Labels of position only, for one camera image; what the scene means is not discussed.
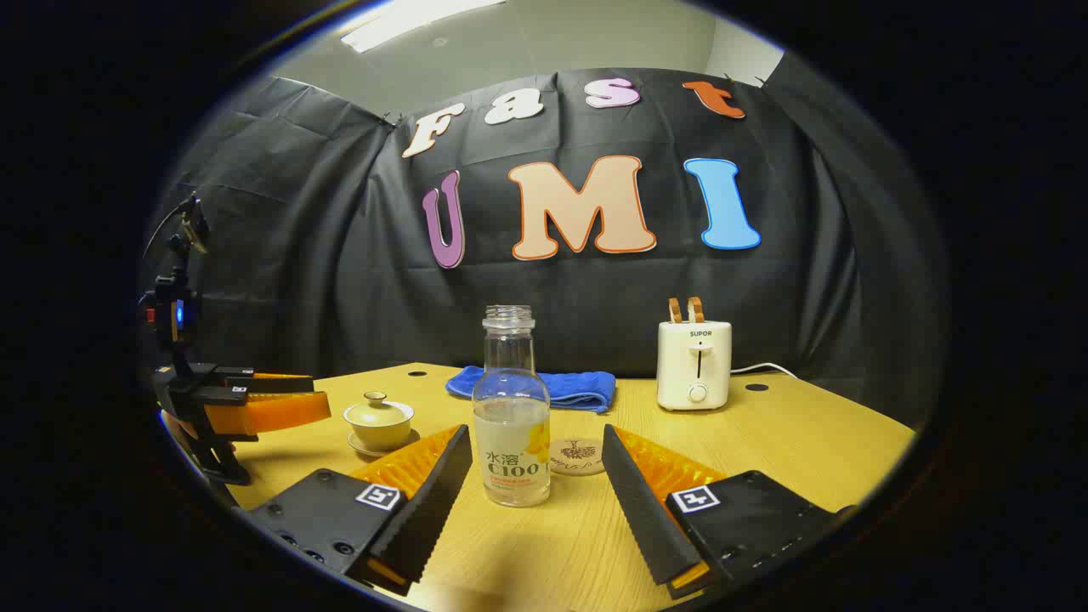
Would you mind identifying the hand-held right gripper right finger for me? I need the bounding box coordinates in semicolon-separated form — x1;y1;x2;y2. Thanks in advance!
602;423;859;600

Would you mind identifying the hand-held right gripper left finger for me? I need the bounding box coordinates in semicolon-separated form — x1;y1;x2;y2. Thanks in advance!
246;423;473;596

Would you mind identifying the round printed coaster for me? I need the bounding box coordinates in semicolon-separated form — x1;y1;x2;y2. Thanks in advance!
549;437;606;477

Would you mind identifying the cream teacup lid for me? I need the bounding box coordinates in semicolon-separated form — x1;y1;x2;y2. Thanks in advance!
343;392;415;428

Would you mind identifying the clear water bottle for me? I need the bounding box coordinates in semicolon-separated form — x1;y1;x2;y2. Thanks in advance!
473;305;552;508

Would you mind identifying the black backdrop cloth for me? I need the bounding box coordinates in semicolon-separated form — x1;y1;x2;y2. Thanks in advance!
149;66;949;426

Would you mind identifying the blue folded towel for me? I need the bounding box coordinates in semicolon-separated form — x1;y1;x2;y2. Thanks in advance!
445;365;617;415

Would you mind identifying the white toaster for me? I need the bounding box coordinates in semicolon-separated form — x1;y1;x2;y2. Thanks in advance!
656;320;734;412

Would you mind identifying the white toaster cable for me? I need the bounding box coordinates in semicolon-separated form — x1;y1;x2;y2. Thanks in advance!
729;362;800;381

